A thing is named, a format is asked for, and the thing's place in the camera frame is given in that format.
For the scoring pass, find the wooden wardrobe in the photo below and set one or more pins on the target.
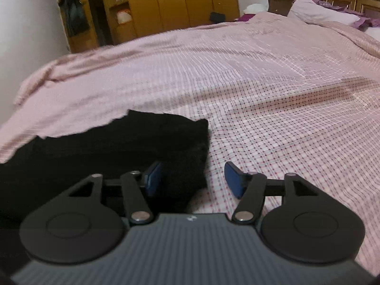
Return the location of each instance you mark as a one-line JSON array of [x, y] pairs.
[[178, 0]]

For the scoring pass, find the white rounded item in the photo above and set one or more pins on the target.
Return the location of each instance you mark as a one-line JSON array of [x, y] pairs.
[[255, 8]]

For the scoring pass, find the black buttoned cardigan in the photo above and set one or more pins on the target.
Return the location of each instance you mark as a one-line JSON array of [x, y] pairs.
[[118, 148]]

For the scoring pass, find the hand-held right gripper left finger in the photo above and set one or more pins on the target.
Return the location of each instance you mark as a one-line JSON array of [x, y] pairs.
[[154, 178]]

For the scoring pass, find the purple garment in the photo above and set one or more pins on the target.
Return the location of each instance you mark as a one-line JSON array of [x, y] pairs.
[[245, 18]]

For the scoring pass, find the pink checked duvet cover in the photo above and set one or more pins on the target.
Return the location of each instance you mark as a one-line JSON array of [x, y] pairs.
[[237, 80]]

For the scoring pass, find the pale pink pillow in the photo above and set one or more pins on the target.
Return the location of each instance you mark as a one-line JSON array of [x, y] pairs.
[[317, 13]]

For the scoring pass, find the black hanging bag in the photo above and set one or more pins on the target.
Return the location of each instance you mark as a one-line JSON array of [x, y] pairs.
[[74, 13]]

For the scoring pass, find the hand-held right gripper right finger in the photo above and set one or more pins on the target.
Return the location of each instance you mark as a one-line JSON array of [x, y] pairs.
[[234, 179]]

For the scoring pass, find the purple crumpled cloth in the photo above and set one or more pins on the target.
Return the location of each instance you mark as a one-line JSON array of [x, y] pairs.
[[363, 19]]

